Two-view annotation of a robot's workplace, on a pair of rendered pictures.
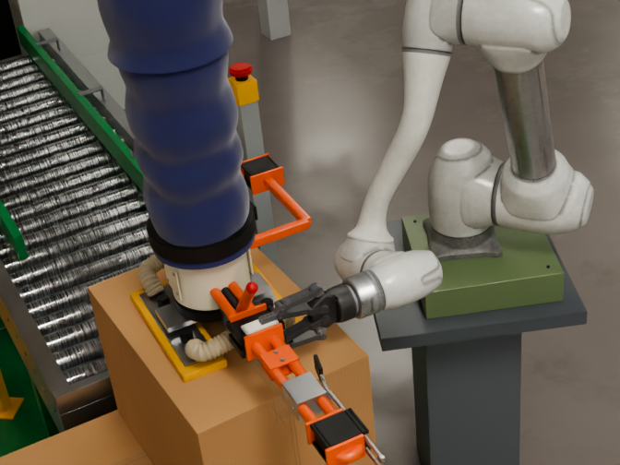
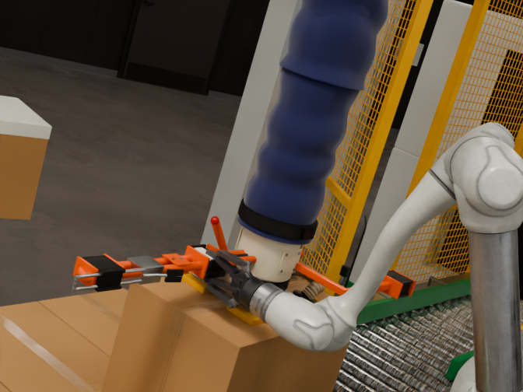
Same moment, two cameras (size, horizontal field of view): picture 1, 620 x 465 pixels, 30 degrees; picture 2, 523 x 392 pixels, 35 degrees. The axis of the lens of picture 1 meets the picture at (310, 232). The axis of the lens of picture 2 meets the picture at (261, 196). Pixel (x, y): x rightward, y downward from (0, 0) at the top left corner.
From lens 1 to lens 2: 2.02 m
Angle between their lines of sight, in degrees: 58
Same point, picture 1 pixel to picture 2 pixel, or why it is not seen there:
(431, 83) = (417, 197)
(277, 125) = not seen: outside the picture
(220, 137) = (291, 138)
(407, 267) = (297, 305)
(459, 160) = not seen: hidden behind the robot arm
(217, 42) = (321, 71)
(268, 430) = (162, 327)
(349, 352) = (238, 339)
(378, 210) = (353, 292)
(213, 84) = (306, 99)
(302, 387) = (145, 260)
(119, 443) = not seen: hidden behind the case
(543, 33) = (470, 179)
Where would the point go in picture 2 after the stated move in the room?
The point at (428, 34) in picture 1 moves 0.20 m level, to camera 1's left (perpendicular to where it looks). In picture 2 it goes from (441, 161) to (393, 135)
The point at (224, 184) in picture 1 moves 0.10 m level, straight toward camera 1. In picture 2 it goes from (279, 174) to (247, 169)
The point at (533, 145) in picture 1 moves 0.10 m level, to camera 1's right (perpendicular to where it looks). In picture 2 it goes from (478, 338) to (509, 363)
